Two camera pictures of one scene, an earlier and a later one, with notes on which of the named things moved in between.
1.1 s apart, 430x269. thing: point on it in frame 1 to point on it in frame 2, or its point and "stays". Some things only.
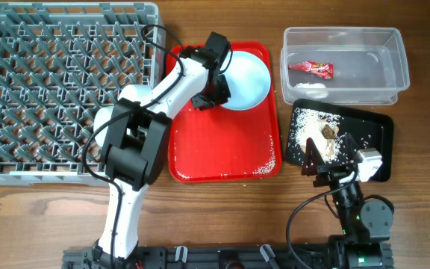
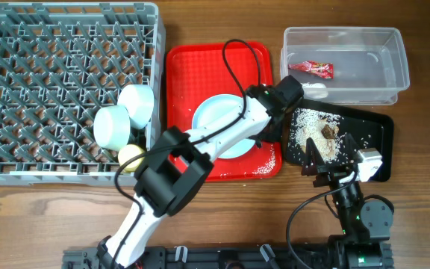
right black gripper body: [331, 175] stays
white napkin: [318, 90] stays
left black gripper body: [214, 95] to [272, 135]
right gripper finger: [348, 149] stays
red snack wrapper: [324, 69] stays
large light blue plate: [248, 78] to [210, 107]
